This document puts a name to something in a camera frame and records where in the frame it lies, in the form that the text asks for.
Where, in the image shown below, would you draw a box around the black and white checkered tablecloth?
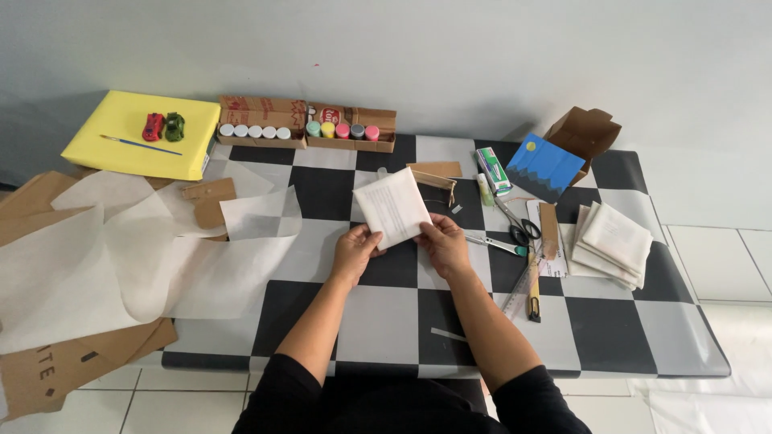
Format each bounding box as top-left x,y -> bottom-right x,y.
162,134 -> 732,380

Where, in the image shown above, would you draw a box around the cardboard box with red print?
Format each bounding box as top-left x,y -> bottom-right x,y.
217,95 -> 308,149

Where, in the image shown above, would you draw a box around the yellow and black utility knife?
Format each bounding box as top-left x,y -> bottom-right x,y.
526,249 -> 542,324

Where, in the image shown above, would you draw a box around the yellow foam board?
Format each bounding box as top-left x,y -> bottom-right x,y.
60,90 -> 222,182

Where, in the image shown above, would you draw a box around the black-handled scissors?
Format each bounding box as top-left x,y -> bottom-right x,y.
494,195 -> 542,247

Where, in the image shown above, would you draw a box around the silver and teal utility knife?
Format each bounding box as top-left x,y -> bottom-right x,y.
464,233 -> 529,258

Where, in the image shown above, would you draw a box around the cardboard box with oval label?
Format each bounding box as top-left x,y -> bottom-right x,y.
306,102 -> 397,153

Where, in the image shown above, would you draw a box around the brown cardboard strip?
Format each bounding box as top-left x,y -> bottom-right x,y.
538,202 -> 561,262

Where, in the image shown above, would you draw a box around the pile of brown cardboard sheets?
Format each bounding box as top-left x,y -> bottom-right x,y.
0,170 -> 179,423

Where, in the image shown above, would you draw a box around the person's right hand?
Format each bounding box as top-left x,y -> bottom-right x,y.
414,212 -> 474,280

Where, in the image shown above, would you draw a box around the person's black shirt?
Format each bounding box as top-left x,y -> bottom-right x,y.
232,353 -> 593,434

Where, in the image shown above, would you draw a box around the white printed paper sheet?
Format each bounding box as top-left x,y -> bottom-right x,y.
526,199 -> 571,280

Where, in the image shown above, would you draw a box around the flat brown cardboard rectangle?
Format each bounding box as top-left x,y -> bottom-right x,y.
407,161 -> 463,179

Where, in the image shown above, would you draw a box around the white paper-wrapped packet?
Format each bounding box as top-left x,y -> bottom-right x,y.
353,167 -> 434,252

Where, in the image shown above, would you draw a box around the blue paintbrush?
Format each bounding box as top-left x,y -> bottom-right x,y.
99,134 -> 183,156

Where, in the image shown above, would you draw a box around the cut brown cardboard piece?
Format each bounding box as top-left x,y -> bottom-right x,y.
181,177 -> 238,231

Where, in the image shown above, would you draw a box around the green and white small box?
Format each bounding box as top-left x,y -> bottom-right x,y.
474,147 -> 514,197

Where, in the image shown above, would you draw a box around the person's left hand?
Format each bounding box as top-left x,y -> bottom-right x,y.
330,223 -> 387,288

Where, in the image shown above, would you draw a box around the clear plastic ruler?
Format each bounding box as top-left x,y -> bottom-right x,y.
500,241 -> 547,321

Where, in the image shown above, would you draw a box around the large white tissue paper sheet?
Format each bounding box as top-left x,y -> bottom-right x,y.
0,160 -> 303,355

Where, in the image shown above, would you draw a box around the blue painted card yellow dot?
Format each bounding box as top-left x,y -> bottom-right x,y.
505,133 -> 586,205

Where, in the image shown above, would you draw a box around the stack of white wrapped packets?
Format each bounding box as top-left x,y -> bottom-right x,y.
566,201 -> 655,292

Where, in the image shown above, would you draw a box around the open brown cardboard box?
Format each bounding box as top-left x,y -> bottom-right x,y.
543,106 -> 622,187

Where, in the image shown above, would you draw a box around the small cardboard frame model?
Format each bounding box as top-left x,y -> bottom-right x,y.
411,170 -> 458,207

